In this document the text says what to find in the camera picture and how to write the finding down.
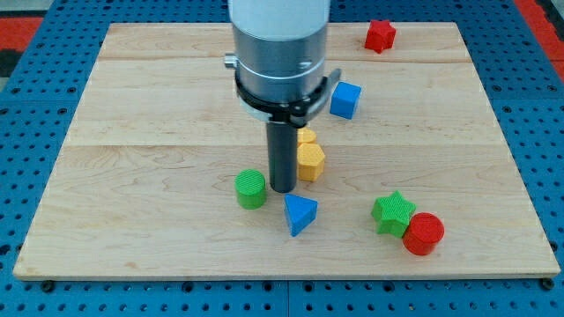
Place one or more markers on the blue cube block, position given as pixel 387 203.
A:
pixel 344 100

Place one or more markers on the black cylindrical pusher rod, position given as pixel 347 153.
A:
pixel 282 156

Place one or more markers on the green star block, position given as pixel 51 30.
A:
pixel 392 214

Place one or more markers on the yellow hexagon block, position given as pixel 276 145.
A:
pixel 311 160

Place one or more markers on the red cylinder block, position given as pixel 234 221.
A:
pixel 423 234

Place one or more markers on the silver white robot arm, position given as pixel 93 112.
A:
pixel 278 63

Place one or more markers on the red star block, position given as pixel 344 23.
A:
pixel 380 35

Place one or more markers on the green cylinder block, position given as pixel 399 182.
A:
pixel 250 189

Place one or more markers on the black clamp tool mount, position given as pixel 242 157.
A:
pixel 296 113

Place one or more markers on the wooden board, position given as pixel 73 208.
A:
pixel 143 187

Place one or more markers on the blue triangle block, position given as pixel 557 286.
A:
pixel 300 212

